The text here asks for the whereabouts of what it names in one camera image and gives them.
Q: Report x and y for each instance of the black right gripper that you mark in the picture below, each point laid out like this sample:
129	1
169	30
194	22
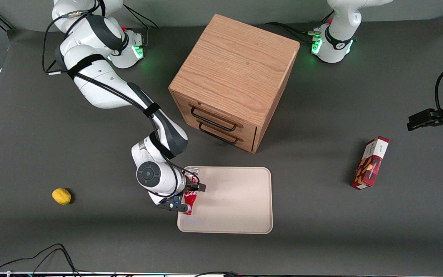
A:
188	184

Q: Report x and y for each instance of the red coke bottle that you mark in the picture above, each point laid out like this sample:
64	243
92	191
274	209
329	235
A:
190	200

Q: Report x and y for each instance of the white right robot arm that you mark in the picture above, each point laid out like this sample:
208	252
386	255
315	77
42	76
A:
102	88

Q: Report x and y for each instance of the beige plastic tray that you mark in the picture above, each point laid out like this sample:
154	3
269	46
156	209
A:
237	200

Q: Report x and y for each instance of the wooden drawer front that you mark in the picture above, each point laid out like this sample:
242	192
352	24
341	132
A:
221	113
244	144

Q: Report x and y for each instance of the red cookie box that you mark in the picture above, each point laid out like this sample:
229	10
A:
371	163

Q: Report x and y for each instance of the wooden drawer cabinet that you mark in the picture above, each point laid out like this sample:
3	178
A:
237	65

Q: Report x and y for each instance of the yellow lemon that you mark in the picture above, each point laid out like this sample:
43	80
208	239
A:
61	196

